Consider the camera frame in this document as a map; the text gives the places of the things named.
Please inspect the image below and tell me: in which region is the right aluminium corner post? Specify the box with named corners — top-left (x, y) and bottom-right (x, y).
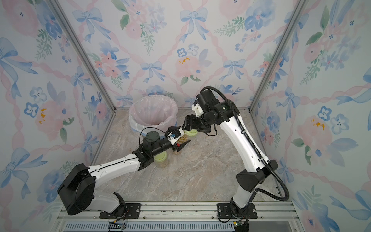
top-left (249, 0), bottom-right (307, 113)

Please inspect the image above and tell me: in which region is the grey mesh trash bin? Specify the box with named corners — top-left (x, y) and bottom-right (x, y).
top-left (131, 128), bottom-right (146, 137)

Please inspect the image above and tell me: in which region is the black corrugated cable conduit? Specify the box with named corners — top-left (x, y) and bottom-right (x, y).
top-left (199, 86), bottom-right (290, 202)

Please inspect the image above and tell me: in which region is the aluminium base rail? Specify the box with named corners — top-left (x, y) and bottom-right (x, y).
top-left (51, 202), bottom-right (304, 232)

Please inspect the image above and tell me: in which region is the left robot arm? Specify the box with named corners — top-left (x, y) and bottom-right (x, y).
top-left (58, 127), bottom-right (186, 218)

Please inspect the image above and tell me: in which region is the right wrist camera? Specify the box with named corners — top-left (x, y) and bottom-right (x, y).
top-left (192, 103), bottom-right (204, 118)

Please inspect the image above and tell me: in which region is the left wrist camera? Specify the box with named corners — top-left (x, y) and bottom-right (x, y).
top-left (166, 128), bottom-right (185, 146)

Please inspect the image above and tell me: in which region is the thin black left cable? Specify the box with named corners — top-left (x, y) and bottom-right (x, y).
top-left (138, 127), bottom-right (169, 151)

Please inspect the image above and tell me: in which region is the light green jar lid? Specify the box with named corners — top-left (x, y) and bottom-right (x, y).
top-left (184, 129), bottom-right (198, 137)

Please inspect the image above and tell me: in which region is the left aluminium corner post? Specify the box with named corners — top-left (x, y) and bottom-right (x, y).
top-left (46, 1), bottom-right (116, 112)

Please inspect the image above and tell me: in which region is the aluminium corner post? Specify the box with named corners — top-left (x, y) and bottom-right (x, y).
top-left (46, 1), bottom-right (116, 112)
top-left (249, 0), bottom-right (307, 113)

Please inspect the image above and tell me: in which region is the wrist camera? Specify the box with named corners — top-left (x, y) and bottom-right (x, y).
top-left (166, 128), bottom-right (185, 146)
top-left (192, 103), bottom-right (204, 118)

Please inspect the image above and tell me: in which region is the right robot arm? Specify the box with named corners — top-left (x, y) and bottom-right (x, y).
top-left (182, 98), bottom-right (286, 218)

